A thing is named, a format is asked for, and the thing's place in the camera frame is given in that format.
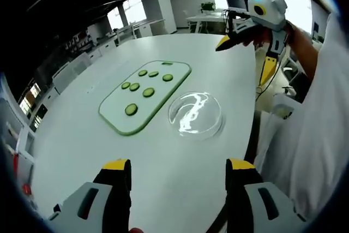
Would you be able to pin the person's left hand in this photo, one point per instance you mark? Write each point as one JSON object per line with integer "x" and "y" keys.
{"x": 135, "y": 230}

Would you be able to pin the clear glass bowl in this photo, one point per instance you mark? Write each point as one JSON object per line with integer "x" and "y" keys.
{"x": 207, "y": 113}

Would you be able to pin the white green-rimmed cutting board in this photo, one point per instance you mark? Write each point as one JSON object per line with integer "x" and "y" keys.
{"x": 117, "y": 110}

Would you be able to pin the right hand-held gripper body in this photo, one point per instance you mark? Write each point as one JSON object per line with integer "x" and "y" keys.
{"x": 272, "y": 12}

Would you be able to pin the row of white cabinets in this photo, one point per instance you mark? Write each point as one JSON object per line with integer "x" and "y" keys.
{"x": 73, "y": 66}

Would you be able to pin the clear glass petri dish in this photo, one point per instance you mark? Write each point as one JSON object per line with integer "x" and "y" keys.
{"x": 222, "y": 128}

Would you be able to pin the person in white shirt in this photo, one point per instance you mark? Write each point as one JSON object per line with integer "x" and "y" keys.
{"x": 308, "y": 134}

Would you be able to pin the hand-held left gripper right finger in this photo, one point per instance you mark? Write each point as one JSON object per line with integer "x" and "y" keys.
{"x": 261, "y": 205}

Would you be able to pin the person's right hand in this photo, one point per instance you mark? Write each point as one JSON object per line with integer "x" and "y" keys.
{"x": 260, "y": 38}

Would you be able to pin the group of cucumber slices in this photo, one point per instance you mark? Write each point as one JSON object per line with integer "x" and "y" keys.
{"x": 148, "y": 92}

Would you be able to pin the white office desk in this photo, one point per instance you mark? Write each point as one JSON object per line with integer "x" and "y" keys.
{"x": 207, "y": 18}

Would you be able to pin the green potted plant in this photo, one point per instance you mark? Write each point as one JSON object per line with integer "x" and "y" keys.
{"x": 208, "y": 6}

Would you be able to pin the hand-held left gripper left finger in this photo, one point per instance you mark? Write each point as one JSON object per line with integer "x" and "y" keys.
{"x": 81, "y": 203}

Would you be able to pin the small red object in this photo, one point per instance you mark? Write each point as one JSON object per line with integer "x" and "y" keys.
{"x": 26, "y": 189}

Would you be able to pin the dark office chair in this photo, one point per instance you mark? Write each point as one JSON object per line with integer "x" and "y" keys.
{"x": 295, "y": 77}

